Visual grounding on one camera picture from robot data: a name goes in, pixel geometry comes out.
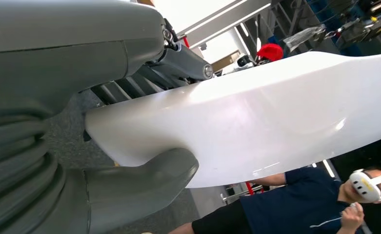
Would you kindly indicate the white VR headset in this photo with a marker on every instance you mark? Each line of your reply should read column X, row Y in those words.
column 363, row 187

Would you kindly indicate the red round cap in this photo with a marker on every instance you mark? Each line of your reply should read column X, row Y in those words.
column 271, row 51

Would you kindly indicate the flat cardboard box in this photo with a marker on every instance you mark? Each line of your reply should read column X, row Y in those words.
column 225, row 61

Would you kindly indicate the person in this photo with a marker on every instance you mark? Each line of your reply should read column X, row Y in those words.
column 290, row 210

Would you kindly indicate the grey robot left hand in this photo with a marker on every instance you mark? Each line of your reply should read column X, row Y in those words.
column 64, row 48

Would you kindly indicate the clear plastic bag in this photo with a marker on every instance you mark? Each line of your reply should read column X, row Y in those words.
column 303, row 37

